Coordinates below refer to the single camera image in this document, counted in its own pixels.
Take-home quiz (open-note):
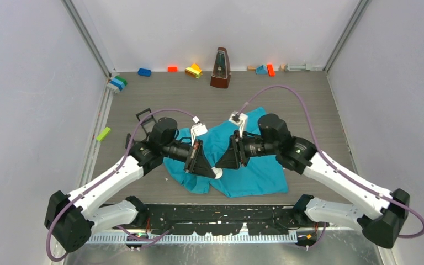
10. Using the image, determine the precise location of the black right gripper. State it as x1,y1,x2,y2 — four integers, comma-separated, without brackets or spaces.
216,130,279,169

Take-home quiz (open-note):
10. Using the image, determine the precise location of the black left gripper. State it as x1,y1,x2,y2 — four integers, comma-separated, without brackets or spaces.
162,139,215,178

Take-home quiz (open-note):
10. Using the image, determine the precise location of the white round brooch backing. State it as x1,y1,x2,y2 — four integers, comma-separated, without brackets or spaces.
211,167,223,179

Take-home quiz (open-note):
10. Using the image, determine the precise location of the turquoise t-shirt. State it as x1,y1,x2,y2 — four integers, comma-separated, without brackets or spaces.
163,121,289,198

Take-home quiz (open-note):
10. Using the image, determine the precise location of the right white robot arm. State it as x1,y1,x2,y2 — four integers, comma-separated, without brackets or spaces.
215,112,410,248

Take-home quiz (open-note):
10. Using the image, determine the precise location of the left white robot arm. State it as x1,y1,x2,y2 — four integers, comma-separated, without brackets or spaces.
45,117,221,253

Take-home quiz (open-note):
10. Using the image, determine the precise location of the open black box blue brooch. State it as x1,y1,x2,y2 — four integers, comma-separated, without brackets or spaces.
125,133,131,150

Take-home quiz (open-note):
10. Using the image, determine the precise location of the open black empty box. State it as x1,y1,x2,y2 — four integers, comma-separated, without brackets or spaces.
136,108,157,135

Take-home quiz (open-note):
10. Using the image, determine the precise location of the brown wooden metronome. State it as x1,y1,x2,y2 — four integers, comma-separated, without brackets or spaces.
210,47,231,89

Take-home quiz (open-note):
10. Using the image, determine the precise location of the yellow green block stack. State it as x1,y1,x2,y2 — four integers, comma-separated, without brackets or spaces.
185,63,203,79

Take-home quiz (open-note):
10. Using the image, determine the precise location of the blue triangular block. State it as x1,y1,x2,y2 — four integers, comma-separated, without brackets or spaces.
255,65,268,75

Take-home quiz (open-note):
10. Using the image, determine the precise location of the orange red upright block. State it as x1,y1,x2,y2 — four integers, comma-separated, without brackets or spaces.
267,63,275,77

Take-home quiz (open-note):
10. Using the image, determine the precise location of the lime green block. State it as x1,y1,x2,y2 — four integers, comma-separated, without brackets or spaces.
96,127,111,142

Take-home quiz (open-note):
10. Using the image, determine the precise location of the blue toy brick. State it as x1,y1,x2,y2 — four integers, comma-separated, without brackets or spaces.
137,68,152,77

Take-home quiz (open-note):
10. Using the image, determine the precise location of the blue green white block stack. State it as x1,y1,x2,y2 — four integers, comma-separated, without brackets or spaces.
107,76,128,94

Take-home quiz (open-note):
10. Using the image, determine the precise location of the grey metal clamp piece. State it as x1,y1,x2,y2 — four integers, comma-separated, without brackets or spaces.
283,63,312,72

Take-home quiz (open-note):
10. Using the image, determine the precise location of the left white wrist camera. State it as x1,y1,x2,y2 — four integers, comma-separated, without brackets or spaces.
190,116,208,146

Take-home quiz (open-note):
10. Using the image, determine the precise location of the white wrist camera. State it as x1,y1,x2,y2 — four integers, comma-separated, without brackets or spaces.
229,111,248,138
190,116,208,146

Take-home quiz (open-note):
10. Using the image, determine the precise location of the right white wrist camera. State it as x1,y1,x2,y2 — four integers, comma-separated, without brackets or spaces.
229,111,248,138

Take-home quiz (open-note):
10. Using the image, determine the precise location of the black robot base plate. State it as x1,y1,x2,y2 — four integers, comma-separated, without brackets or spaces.
124,195,330,250

